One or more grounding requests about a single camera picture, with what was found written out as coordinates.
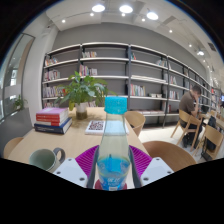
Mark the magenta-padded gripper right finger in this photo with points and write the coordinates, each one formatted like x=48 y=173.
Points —
x=156 y=168

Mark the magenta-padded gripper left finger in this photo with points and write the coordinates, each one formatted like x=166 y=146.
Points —
x=68 y=170

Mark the clear water bottle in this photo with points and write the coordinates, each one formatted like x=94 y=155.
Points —
x=113 y=156

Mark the tan wooden chair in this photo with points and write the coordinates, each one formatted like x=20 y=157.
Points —
x=12 y=146
x=136 y=120
x=170 y=155

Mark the patterned ceramic mug, green inside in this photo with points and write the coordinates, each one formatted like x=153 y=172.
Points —
x=45 y=159

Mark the flat round red coaster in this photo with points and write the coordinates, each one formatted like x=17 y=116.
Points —
x=97 y=185

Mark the dark blue book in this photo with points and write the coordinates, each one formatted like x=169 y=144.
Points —
x=53 y=129

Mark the white booklet with square print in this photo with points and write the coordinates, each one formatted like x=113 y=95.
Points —
x=95 y=126

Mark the red book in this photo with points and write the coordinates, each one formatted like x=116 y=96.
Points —
x=50 y=120

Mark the pink book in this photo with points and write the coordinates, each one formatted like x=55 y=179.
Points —
x=51 y=112

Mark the group of wooden chairs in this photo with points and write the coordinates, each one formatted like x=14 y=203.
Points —
x=211 y=133

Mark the person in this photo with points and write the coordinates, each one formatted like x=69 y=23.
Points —
x=188 y=103

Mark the green potted plant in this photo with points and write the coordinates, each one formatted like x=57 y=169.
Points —
x=83 y=90

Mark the small potted plant by window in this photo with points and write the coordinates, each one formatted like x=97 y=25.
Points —
x=19 y=102

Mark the grey bookshelf unit with books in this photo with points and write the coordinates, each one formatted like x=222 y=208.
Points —
x=110 y=68

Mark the group of ceiling lights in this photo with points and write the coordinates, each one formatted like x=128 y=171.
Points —
x=126 y=9

